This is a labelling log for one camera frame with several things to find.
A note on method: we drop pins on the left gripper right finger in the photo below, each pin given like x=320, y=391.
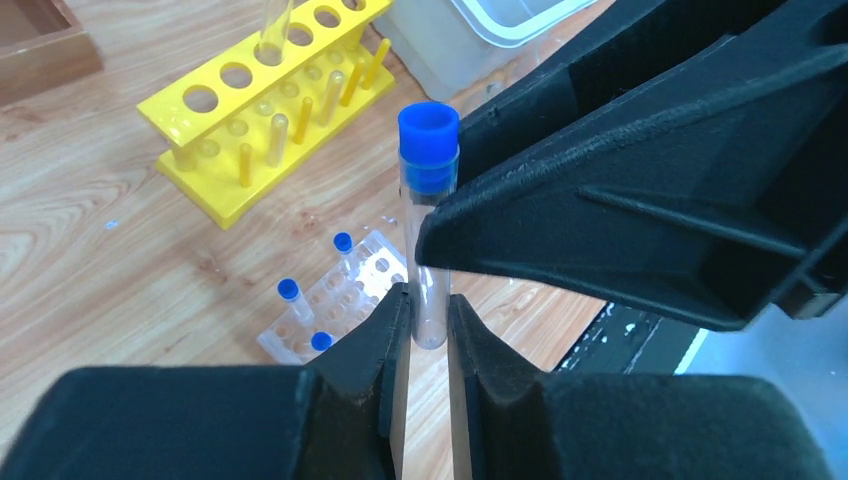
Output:
x=512, y=420

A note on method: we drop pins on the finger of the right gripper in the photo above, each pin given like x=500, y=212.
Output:
x=661, y=213
x=619, y=58

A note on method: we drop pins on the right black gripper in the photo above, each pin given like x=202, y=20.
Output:
x=804, y=202

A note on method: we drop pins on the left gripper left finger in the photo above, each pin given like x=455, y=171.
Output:
x=340, y=416

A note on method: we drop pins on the large clear test tube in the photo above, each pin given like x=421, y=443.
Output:
x=274, y=31

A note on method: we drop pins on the clear plastic tube rack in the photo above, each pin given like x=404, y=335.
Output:
x=339, y=304

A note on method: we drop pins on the grey plastic bin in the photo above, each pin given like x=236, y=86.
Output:
x=448, y=45

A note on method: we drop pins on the yellow test tube rack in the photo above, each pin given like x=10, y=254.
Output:
x=217, y=117

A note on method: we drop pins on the wooden compartment tray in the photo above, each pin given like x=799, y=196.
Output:
x=43, y=46

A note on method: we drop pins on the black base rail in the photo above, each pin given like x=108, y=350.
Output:
x=624, y=340

